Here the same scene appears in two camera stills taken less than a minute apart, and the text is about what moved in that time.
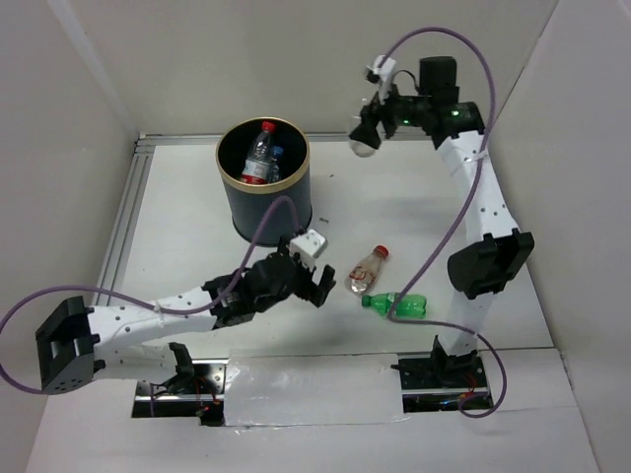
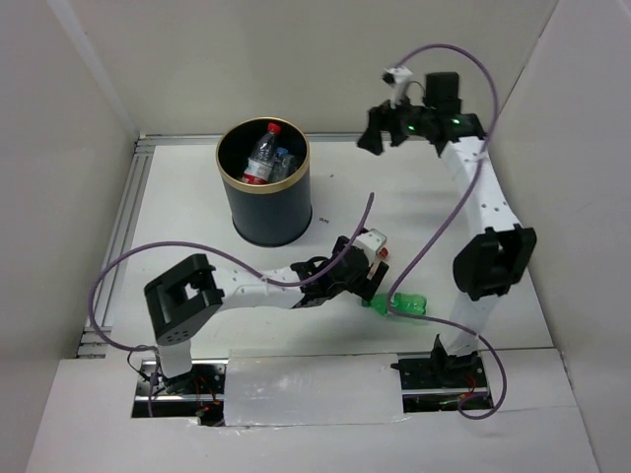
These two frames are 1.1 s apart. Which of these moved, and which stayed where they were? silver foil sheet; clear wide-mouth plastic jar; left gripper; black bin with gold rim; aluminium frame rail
Moved: clear wide-mouth plastic jar; left gripper
Stayed: silver foil sheet; black bin with gold rim; aluminium frame rail
